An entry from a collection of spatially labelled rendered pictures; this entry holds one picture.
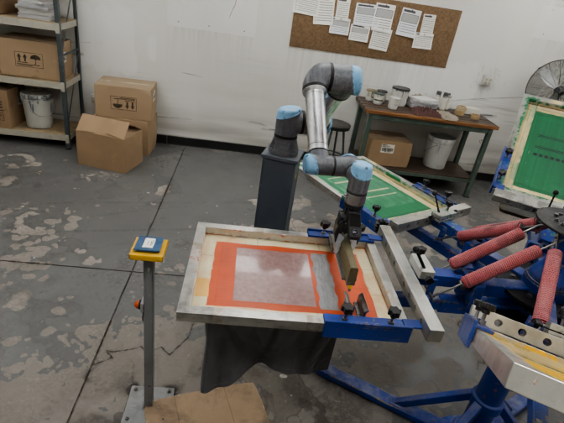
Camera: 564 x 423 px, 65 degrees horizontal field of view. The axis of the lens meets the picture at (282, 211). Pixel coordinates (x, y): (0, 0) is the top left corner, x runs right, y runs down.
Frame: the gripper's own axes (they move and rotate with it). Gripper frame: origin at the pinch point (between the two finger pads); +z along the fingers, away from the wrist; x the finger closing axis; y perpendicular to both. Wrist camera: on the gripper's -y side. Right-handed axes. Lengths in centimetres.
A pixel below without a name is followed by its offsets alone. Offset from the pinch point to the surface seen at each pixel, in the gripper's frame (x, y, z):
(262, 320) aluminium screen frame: 30.0, -29.4, 10.7
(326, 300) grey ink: 5.7, -13.3, 13.1
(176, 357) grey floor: 67, 43, 109
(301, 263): 13.1, 9.6, 13.7
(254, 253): 32.6, 13.8, 13.7
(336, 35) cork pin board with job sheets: -49, 379, -39
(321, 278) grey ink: 6.4, -0.6, 12.9
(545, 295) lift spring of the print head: -64, -26, -7
